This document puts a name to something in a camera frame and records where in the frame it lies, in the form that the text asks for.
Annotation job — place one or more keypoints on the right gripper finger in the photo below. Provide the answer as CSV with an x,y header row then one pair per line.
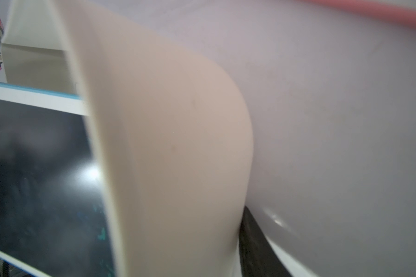
x,y
257,258

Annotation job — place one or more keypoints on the cream plastic storage box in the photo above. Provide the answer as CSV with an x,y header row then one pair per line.
x,y
169,129

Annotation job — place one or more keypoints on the blue writing tablet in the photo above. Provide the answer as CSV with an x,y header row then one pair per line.
x,y
52,216

